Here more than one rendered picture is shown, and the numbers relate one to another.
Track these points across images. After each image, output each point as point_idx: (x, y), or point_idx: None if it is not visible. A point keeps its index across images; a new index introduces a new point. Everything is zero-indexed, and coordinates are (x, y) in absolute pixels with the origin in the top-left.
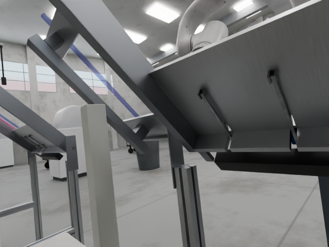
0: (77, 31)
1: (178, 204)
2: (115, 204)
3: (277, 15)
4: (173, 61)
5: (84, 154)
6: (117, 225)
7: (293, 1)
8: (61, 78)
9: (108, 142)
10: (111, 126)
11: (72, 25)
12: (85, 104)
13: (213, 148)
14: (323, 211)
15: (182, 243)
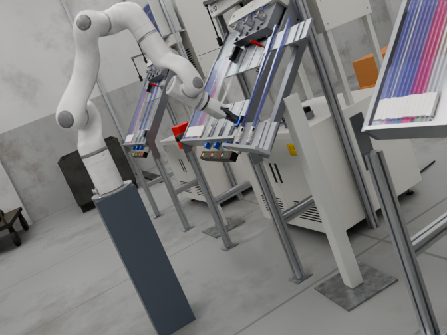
0: (273, 78)
1: (265, 168)
2: (304, 173)
3: (231, 103)
4: (247, 100)
5: (310, 129)
6: (309, 188)
7: (91, 86)
8: (298, 66)
9: (288, 129)
10: (281, 119)
11: (274, 76)
12: (290, 94)
13: None
14: (163, 247)
15: (272, 187)
